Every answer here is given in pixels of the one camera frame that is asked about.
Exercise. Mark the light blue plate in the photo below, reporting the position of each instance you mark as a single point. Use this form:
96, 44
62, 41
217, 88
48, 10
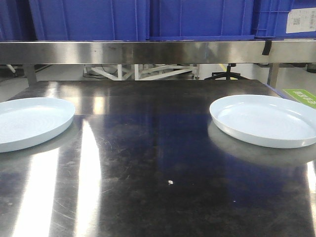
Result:
265, 121
29, 122

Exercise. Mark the black chair base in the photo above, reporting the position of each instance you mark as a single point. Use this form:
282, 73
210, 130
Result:
227, 74

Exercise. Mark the blue plastic bin middle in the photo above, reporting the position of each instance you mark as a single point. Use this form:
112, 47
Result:
204, 20

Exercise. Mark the blue plastic bin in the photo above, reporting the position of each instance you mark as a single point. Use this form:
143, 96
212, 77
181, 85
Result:
204, 20
88, 20
270, 18

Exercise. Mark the steel table leg right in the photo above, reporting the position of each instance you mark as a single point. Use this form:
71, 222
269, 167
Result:
273, 74

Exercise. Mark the steel table leg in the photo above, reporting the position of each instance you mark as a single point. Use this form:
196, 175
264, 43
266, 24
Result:
30, 74
273, 74

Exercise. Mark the black tape strip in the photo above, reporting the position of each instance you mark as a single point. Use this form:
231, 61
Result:
267, 48

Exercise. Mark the steel table leg left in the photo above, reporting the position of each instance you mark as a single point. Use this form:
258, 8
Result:
30, 74

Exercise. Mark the green floor sign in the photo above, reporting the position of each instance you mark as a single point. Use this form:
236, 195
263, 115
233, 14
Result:
302, 96

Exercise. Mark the blue plastic bin left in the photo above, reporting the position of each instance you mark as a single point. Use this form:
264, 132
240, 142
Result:
88, 20

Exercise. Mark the blue plastic bin right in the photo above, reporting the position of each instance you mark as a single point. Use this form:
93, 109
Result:
270, 18

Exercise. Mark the white paper label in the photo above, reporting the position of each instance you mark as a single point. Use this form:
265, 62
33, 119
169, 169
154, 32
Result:
301, 20

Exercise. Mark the white metal frame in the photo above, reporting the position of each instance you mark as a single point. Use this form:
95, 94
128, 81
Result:
120, 72

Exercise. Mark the stainless steel shelf rail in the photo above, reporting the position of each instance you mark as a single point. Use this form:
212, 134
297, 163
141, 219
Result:
156, 52

